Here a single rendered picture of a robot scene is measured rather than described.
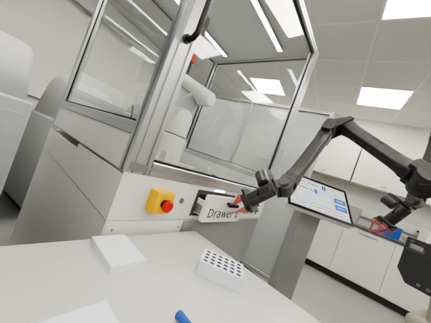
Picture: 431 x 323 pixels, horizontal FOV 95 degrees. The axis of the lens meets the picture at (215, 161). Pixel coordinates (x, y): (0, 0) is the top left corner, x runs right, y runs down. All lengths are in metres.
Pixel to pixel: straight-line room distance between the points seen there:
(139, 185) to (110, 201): 0.09
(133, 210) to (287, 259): 1.35
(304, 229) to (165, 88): 1.45
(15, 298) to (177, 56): 0.62
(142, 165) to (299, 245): 1.41
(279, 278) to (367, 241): 2.22
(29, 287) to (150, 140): 0.39
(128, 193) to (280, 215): 2.09
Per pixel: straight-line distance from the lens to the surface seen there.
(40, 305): 0.46
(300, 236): 1.74
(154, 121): 0.61
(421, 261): 1.05
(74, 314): 0.37
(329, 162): 4.16
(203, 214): 0.79
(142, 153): 0.61
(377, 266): 3.89
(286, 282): 1.85
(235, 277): 0.59
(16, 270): 0.52
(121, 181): 0.61
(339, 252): 3.82
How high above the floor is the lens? 1.06
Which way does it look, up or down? level
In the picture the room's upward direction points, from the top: 20 degrees clockwise
